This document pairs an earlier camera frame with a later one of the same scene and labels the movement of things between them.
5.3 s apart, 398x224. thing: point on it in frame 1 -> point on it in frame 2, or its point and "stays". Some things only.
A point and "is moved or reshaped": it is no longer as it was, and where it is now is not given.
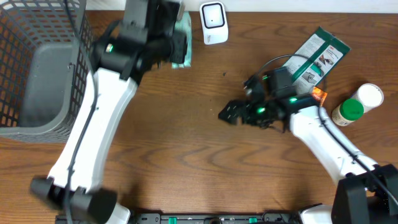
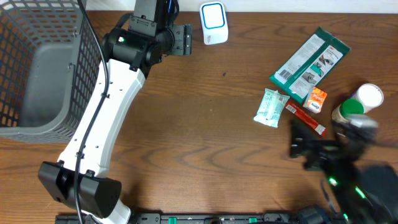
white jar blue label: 370,95 stays
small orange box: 318,94 stays
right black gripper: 246,116 -> 324,149
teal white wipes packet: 185,26 is moved or reshaped
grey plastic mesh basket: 46,65 stays
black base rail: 215,218 stays
